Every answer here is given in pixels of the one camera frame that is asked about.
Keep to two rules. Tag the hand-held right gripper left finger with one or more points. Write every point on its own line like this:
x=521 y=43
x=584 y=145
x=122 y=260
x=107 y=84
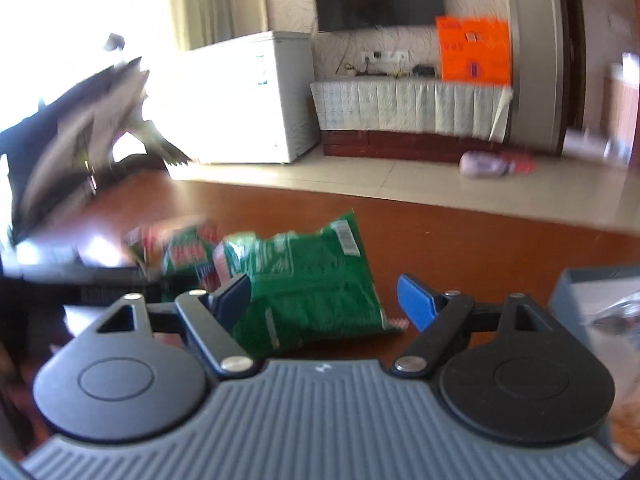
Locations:
x=234 y=301

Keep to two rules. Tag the red and green snack bag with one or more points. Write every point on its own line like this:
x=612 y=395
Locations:
x=185 y=252

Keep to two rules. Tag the pale curtain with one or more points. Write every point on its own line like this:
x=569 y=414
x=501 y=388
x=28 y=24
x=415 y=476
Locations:
x=215 y=5

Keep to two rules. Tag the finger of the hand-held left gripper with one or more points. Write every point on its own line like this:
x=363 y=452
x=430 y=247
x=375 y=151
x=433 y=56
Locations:
x=100 y=276

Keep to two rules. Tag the wooden hallway cabinet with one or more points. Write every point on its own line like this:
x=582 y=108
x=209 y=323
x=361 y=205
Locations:
x=625 y=110

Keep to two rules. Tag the dark wooden door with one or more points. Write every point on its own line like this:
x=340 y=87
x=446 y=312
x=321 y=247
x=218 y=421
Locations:
x=572 y=45

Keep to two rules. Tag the pale patterned cabinet cloth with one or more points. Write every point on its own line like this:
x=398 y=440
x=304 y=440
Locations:
x=410 y=107

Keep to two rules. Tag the black power adapter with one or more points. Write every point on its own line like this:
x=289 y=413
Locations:
x=423 y=70

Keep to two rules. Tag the white chest freezer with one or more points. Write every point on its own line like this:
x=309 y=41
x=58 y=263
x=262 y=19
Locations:
x=250 y=105

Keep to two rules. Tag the purple plastic bottle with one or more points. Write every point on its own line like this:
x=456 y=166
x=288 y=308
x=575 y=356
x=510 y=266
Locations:
x=482 y=166

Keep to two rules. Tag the dark wooden chair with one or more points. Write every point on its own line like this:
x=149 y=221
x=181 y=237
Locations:
x=150 y=137

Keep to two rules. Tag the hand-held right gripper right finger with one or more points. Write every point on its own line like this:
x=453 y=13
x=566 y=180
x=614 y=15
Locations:
x=415 y=305

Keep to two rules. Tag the blue shallow box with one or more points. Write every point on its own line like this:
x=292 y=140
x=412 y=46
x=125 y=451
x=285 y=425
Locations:
x=575 y=305

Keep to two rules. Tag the dark wooden television cabinet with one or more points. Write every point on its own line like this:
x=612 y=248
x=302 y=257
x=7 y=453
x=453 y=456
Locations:
x=400 y=145

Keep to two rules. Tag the white wall sockets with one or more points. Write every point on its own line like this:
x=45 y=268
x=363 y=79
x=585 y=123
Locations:
x=384 y=55

